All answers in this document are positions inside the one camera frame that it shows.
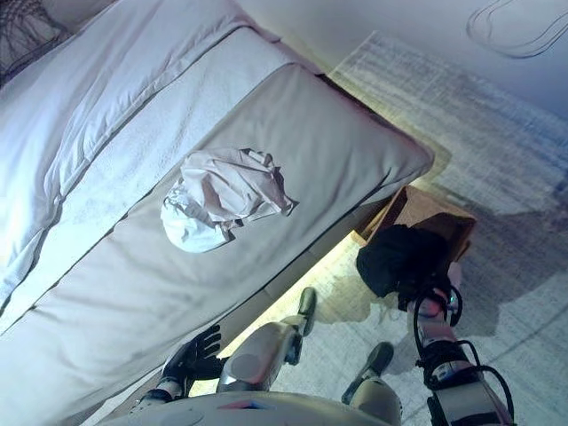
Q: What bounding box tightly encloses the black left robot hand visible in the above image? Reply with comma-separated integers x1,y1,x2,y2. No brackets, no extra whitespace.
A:
162,323,227,391

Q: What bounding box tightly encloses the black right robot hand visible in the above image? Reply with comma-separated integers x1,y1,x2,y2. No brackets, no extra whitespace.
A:
398,261,462,312

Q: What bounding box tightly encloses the dark navy garment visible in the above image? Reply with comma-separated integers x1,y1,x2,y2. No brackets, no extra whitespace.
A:
356,225,452,299

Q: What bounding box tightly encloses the beige garment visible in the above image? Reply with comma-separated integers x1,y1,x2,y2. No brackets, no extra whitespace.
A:
179,148,299,232

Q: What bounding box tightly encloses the brown wicker basket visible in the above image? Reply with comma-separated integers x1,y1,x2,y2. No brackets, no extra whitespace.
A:
354,185,477,267

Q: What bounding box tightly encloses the silver left robot leg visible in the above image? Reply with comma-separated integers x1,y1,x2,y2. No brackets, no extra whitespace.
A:
217,287,319,394

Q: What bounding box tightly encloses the silver robot leg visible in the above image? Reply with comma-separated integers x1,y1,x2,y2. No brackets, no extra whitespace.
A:
217,287,319,394
341,341,405,426

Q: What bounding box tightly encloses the silver robot torso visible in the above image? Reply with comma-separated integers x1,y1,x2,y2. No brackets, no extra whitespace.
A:
97,390,400,426

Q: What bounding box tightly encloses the silver right robot leg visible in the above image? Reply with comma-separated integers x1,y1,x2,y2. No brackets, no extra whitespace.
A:
341,341,405,426

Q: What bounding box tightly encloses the white garment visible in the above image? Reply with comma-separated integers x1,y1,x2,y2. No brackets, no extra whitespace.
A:
160,177,236,254

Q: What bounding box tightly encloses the white duvet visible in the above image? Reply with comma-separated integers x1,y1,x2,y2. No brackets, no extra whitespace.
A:
0,0,276,307

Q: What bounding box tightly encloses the patterned decorative pillow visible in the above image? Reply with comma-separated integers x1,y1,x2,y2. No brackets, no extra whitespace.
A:
0,0,67,85

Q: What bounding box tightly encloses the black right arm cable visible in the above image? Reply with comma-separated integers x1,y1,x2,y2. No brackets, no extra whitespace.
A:
412,283,518,426

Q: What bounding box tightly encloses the tan padded bed frame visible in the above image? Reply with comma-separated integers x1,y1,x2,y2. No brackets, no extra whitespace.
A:
212,70,449,356

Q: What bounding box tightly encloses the thin black floor cable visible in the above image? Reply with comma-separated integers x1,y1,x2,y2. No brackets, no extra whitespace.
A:
465,0,568,59

